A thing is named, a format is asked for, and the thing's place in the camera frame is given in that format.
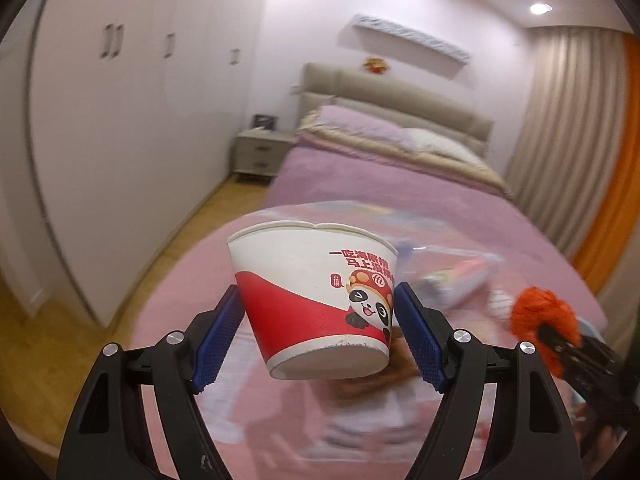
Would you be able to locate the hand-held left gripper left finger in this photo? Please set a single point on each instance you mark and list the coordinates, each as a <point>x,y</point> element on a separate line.
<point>220,340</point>

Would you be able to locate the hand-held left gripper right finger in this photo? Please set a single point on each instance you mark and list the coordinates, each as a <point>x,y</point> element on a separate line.
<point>418,341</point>

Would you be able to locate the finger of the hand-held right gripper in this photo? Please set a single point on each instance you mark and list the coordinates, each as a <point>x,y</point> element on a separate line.
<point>585,346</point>
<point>592,385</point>

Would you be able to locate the orange fuzzy ball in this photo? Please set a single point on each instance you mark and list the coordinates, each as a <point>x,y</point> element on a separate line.
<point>537,310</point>

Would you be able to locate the red and white paper cup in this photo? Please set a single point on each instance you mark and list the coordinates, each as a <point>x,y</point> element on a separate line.
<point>305,305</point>

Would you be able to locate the clear plastic bag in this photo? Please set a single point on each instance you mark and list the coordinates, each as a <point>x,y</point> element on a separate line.
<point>457,275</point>

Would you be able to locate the orange curtain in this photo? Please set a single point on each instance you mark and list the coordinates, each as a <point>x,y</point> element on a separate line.
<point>612,185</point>

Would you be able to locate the bed with pink sheet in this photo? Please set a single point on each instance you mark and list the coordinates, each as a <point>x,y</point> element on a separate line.
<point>350,180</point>

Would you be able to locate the grey nightstand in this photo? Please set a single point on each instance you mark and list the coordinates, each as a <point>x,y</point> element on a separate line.
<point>260,152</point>

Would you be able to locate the white pillow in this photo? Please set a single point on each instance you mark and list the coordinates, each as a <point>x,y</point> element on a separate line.
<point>440,142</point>

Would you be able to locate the beige curtain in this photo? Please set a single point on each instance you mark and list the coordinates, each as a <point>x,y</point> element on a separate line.
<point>560,135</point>

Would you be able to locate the pink folded quilt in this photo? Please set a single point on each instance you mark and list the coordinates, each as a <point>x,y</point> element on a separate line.
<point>360,127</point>

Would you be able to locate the white wardrobe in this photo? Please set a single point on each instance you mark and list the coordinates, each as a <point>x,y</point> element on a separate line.
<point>125,135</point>

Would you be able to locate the beige padded headboard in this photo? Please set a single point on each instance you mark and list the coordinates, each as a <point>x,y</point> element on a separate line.
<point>400,92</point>

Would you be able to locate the round ceiling light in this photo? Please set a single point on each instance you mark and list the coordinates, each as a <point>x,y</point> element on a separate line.
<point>541,8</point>

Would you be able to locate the dark picture frame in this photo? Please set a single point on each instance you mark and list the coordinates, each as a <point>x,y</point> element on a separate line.
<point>263,122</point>

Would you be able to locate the red wall ornament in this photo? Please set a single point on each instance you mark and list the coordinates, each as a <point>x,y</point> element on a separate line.
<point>375,65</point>

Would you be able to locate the white wall shelf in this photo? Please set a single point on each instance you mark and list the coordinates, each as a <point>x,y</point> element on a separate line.
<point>410,35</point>

